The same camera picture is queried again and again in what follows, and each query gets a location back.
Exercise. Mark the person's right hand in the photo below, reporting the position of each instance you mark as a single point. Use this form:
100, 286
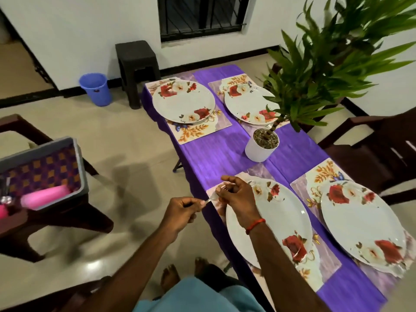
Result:
240, 201

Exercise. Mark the person's left hand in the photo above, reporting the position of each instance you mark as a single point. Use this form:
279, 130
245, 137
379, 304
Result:
179, 214

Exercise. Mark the steel fork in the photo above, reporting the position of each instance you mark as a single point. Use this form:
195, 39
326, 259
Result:
207, 201

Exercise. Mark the white floral plate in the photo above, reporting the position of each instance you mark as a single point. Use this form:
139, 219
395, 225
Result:
286, 211
182, 100
250, 104
364, 224

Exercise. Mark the grey plastic tray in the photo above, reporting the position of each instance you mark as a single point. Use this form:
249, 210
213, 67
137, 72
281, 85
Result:
81, 172

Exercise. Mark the person's left forearm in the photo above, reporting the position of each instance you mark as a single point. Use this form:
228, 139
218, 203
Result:
123, 276

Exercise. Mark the person's right forearm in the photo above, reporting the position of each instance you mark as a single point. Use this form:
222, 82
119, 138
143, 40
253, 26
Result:
286, 269

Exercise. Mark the person's right foot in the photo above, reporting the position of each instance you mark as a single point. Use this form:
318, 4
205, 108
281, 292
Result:
201, 264

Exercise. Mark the person's foot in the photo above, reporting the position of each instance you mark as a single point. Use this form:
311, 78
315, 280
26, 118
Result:
170, 277
201, 264

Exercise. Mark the purple tablecloth table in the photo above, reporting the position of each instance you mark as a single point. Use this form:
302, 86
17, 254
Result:
214, 152

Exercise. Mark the person's left foot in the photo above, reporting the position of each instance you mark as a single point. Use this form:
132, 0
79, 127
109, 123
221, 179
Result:
170, 277

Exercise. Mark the person's dark trousers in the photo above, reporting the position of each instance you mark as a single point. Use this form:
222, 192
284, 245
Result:
218, 277

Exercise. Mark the person's teal t-shirt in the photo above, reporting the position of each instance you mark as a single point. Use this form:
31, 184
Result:
195, 295

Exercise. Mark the red wrist thread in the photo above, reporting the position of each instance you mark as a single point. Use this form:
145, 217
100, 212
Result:
255, 225

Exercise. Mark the green plant in white pot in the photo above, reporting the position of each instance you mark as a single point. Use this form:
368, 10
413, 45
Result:
260, 152

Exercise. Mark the checkered purple orange cloth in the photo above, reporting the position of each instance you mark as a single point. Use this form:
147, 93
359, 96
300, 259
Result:
39, 175

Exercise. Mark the blue plastic bucket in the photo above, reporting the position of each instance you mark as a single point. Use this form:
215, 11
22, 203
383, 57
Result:
96, 91

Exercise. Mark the black stool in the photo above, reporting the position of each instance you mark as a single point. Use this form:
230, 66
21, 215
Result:
136, 58

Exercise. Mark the black metal grille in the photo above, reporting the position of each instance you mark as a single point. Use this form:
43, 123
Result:
201, 16

